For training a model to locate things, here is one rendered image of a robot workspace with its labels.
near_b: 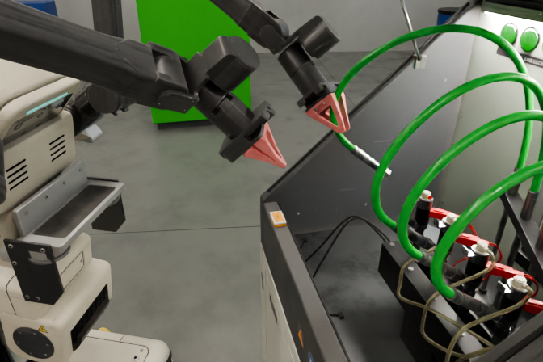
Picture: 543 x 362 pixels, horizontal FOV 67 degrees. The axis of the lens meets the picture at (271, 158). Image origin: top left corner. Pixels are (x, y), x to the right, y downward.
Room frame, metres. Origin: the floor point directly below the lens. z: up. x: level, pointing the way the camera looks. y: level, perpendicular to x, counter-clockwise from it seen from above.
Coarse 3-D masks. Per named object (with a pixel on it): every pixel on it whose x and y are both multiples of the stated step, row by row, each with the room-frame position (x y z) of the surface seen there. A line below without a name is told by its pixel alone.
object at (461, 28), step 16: (416, 32) 0.76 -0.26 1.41; (432, 32) 0.76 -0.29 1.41; (464, 32) 0.75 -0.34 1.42; (480, 32) 0.74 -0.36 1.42; (384, 48) 0.77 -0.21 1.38; (512, 48) 0.73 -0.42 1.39; (336, 96) 0.78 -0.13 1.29; (528, 96) 0.72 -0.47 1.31; (528, 128) 0.72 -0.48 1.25; (352, 144) 0.78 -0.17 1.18; (528, 144) 0.72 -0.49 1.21
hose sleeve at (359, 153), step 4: (356, 148) 0.78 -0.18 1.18; (352, 152) 0.77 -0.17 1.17; (356, 152) 0.77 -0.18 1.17; (360, 152) 0.77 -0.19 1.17; (364, 152) 0.78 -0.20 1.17; (356, 156) 0.77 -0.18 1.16; (360, 156) 0.77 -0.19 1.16; (364, 156) 0.77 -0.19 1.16; (368, 156) 0.77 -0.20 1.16; (364, 160) 0.77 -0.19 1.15; (368, 160) 0.77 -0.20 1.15; (372, 160) 0.77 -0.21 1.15; (368, 164) 0.77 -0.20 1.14; (372, 164) 0.77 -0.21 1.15; (376, 164) 0.77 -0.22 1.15; (376, 168) 0.76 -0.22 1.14
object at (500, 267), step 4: (488, 264) 0.52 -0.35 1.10; (496, 264) 0.51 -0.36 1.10; (500, 264) 0.51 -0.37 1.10; (496, 268) 0.51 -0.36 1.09; (500, 268) 0.51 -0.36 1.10; (504, 268) 0.51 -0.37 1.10; (508, 268) 0.51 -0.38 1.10; (512, 268) 0.51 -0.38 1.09; (488, 272) 0.51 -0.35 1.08; (492, 272) 0.51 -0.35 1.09; (496, 272) 0.50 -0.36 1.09; (500, 272) 0.50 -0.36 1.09; (504, 272) 0.50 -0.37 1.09; (508, 272) 0.50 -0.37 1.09; (512, 272) 0.50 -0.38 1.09; (516, 272) 0.50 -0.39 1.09; (520, 272) 0.50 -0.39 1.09; (504, 276) 0.50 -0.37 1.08; (508, 276) 0.50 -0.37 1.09; (512, 276) 0.50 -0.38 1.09
